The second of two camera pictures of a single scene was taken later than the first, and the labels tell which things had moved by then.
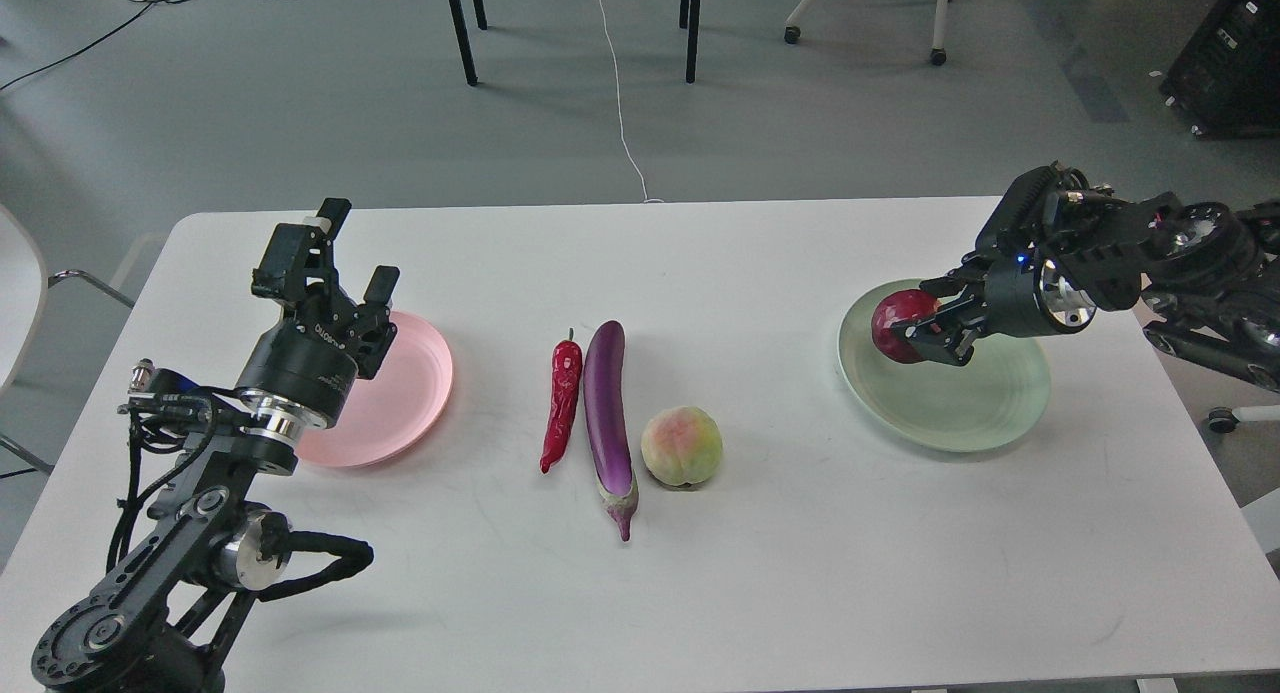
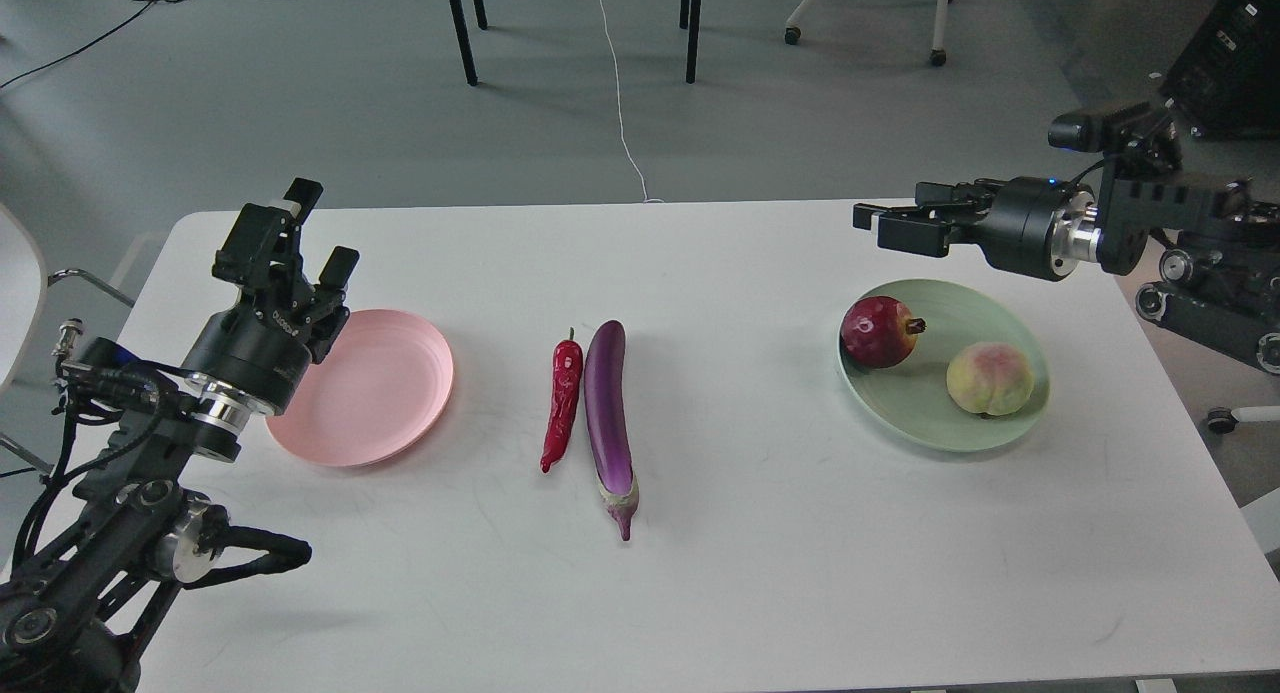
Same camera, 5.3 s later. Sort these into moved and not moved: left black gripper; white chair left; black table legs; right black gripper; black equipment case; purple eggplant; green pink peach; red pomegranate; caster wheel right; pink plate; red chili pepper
Moved: green pink peach; right black gripper; left black gripper; red pomegranate
Not moved: caster wheel right; red chili pepper; purple eggplant; black equipment case; pink plate; black table legs; white chair left
